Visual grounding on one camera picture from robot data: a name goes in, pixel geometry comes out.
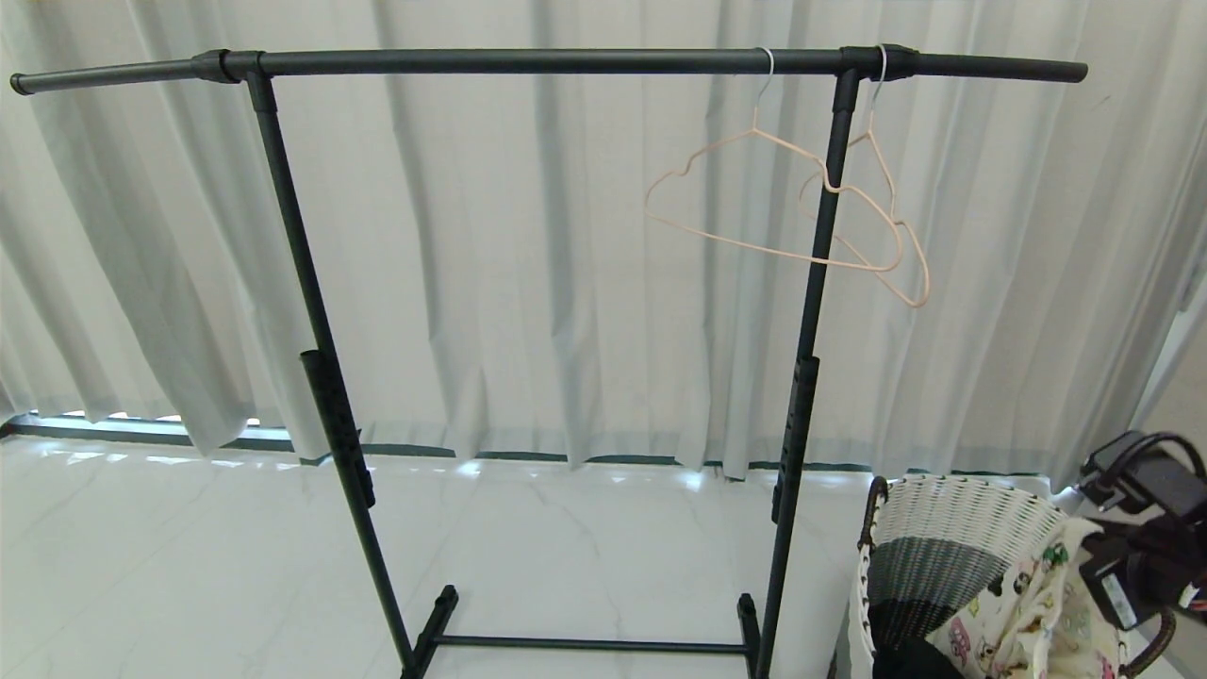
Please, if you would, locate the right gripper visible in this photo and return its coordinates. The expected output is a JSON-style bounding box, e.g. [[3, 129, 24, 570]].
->
[[1078, 526, 1207, 631]]

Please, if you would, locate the cream printed garment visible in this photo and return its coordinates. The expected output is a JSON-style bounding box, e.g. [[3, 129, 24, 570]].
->
[[924, 517, 1128, 679]]

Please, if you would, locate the pink clothes hanger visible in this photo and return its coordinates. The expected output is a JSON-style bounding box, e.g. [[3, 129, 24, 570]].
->
[[800, 45, 932, 309], [644, 47, 904, 274]]

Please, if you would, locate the white laundry basket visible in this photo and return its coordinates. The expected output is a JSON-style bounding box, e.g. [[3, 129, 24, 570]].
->
[[847, 474, 1180, 679]]

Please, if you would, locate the black clothes rack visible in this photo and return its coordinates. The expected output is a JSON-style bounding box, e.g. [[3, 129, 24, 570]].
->
[[9, 44, 1090, 679]]

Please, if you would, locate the black garment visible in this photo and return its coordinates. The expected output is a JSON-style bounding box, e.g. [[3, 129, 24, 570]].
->
[[869, 599, 967, 679]]

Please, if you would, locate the white curtain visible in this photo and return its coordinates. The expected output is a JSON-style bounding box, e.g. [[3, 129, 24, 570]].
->
[[0, 0, 1207, 491]]

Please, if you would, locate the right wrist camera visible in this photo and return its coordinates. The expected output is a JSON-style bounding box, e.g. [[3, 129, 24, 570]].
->
[[1078, 431, 1207, 518]]

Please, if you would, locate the black cable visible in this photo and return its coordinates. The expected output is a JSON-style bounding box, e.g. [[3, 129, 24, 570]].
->
[[1094, 430, 1207, 501]]

